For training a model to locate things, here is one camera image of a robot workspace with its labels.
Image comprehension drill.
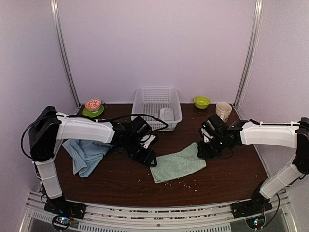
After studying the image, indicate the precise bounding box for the green panda towel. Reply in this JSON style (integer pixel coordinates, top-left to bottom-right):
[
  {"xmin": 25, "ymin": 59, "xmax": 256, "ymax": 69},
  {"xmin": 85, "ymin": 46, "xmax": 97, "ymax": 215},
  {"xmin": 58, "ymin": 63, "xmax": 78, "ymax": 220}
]
[{"xmin": 150, "ymin": 142, "xmax": 207, "ymax": 184}]

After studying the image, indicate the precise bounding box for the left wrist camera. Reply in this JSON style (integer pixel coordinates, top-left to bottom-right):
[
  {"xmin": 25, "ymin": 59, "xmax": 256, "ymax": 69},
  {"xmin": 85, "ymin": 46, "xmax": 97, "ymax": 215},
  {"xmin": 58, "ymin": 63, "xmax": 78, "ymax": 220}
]
[{"xmin": 140, "ymin": 134, "xmax": 159, "ymax": 148}]

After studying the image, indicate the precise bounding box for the white plastic basket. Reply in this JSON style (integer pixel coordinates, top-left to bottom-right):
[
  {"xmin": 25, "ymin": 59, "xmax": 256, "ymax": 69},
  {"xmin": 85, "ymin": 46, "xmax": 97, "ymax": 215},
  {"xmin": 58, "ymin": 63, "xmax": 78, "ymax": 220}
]
[{"xmin": 131, "ymin": 87, "xmax": 182, "ymax": 131}]

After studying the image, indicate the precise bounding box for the rolled grey towel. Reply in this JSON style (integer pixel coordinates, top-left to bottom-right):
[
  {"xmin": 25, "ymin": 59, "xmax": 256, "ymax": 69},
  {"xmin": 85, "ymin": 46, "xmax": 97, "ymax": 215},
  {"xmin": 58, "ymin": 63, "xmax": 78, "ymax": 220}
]
[{"xmin": 159, "ymin": 107, "xmax": 174, "ymax": 121}]

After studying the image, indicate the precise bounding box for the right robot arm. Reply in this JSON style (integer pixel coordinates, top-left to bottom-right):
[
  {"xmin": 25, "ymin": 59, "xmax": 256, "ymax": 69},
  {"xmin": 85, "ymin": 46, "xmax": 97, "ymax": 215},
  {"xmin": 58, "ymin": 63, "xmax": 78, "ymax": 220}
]
[{"xmin": 197, "ymin": 115, "xmax": 309, "ymax": 214}]

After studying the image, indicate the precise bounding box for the red patterned bowl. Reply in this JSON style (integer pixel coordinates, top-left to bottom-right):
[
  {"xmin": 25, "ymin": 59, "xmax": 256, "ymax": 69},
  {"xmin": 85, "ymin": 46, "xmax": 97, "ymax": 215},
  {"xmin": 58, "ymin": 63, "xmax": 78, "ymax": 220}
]
[{"xmin": 85, "ymin": 98, "xmax": 102, "ymax": 113}]

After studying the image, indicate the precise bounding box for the light blue towel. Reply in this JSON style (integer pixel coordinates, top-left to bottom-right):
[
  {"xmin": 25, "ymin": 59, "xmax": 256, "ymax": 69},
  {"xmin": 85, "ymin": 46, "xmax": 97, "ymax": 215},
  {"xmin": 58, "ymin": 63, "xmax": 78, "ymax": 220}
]
[{"xmin": 62, "ymin": 139, "xmax": 114, "ymax": 178}]

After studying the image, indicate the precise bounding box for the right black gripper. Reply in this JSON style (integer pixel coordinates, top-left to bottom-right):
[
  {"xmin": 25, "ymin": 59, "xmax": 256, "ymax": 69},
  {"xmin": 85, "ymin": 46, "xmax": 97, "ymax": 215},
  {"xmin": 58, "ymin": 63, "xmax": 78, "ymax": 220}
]
[{"xmin": 197, "ymin": 135, "xmax": 225, "ymax": 159}]

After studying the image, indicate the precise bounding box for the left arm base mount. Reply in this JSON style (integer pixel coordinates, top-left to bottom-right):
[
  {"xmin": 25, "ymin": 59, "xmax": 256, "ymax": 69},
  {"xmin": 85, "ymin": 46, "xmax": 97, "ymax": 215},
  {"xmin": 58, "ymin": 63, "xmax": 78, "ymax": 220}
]
[{"xmin": 44, "ymin": 202, "xmax": 86, "ymax": 231}]

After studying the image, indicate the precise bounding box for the left aluminium frame post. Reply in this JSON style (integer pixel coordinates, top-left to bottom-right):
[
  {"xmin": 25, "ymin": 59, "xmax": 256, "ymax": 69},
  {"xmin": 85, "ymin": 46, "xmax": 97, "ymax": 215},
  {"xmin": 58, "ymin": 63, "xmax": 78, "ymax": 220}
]
[{"xmin": 50, "ymin": 0, "xmax": 81, "ymax": 108}]

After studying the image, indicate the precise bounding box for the right aluminium frame post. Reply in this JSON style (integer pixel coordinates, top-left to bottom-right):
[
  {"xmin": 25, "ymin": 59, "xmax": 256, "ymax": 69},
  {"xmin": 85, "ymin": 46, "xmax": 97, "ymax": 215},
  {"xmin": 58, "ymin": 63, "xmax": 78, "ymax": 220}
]
[{"xmin": 234, "ymin": 0, "xmax": 264, "ymax": 110}]

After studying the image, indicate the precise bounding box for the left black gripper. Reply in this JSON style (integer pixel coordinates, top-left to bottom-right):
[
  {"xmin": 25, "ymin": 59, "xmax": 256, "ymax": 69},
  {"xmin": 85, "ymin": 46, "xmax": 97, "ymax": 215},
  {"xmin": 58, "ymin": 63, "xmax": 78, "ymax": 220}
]
[{"xmin": 125, "ymin": 136, "xmax": 157, "ymax": 167}]

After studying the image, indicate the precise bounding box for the lime green bowl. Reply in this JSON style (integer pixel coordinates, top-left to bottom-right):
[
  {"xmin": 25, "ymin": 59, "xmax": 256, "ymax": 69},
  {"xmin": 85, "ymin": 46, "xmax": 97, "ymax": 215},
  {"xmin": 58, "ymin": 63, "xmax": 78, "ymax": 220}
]
[{"xmin": 194, "ymin": 96, "xmax": 211, "ymax": 109}]

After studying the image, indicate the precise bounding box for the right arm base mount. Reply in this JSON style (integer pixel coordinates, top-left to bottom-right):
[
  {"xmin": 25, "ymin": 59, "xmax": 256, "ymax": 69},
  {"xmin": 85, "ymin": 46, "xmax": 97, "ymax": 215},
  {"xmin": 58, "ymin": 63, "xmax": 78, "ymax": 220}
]
[{"xmin": 230, "ymin": 200, "xmax": 273, "ymax": 230}]

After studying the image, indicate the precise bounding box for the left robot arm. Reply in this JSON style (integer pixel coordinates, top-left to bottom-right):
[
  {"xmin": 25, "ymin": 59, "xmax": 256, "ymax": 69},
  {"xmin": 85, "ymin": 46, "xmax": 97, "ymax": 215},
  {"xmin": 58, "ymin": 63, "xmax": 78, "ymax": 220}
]
[{"xmin": 24, "ymin": 106, "xmax": 157, "ymax": 215}]

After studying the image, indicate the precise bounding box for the green plate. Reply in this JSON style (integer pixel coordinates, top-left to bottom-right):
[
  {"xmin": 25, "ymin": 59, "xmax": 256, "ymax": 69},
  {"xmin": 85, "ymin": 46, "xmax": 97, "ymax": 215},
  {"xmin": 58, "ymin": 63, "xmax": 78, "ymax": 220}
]
[{"xmin": 82, "ymin": 105, "xmax": 104, "ymax": 118}]

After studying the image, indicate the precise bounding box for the cream printed mug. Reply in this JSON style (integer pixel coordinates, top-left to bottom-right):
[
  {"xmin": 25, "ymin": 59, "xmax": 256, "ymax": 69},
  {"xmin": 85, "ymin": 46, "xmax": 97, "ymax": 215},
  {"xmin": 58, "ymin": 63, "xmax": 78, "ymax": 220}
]
[{"xmin": 215, "ymin": 102, "xmax": 232, "ymax": 122}]

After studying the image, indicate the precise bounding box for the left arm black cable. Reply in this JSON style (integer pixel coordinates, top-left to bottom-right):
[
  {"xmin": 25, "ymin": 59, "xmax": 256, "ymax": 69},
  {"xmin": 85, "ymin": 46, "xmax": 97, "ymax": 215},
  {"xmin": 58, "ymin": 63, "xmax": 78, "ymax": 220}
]
[{"xmin": 21, "ymin": 113, "xmax": 169, "ymax": 160}]

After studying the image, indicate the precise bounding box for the front aluminium rail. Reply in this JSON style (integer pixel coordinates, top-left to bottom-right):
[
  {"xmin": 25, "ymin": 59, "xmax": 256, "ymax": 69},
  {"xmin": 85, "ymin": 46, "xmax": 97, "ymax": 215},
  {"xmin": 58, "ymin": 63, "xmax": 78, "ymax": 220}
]
[{"xmin": 24, "ymin": 202, "xmax": 297, "ymax": 232}]

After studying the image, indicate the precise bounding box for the aluminium frame post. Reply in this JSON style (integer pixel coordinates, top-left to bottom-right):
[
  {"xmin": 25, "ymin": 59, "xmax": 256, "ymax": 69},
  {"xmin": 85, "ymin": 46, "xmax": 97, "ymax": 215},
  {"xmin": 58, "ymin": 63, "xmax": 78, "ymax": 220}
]
[
  {"xmin": 234, "ymin": 0, "xmax": 264, "ymax": 110},
  {"xmin": 50, "ymin": 0, "xmax": 81, "ymax": 108}
]

